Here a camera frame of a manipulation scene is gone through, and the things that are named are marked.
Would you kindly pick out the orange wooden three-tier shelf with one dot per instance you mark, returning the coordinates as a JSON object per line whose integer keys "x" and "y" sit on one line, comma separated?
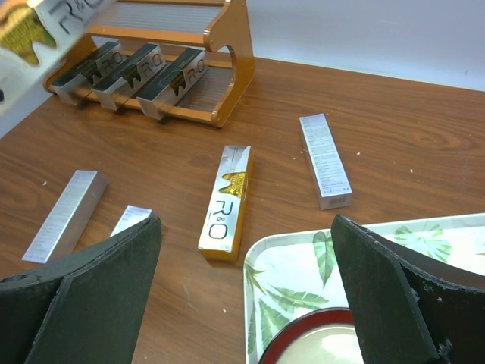
{"x": 221, "y": 28}

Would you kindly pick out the red rimmed cream plate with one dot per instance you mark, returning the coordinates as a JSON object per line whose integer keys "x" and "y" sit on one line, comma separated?
{"x": 322, "y": 336}

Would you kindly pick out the orange toothpaste box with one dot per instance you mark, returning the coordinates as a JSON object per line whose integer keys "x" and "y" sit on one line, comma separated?
{"x": 35, "y": 36}

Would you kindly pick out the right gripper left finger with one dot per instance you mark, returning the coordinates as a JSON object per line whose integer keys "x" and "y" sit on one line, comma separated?
{"x": 87, "y": 307}

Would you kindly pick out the black toothpaste box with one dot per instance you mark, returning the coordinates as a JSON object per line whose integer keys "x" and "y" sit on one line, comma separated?
{"x": 172, "y": 83}
{"x": 76, "y": 84}
{"x": 130, "y": 76}

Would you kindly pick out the leaf patterned white tray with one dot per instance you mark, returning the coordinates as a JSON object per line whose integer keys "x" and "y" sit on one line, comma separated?
{"x": 289, "y": 275}

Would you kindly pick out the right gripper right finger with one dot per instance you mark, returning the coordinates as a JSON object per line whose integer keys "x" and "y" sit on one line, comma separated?
{"x": 407, "y": 307}

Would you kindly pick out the silver gold R&O toothpaste box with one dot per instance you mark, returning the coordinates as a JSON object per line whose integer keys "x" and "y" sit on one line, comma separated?
{"x": 223, "y": 225}

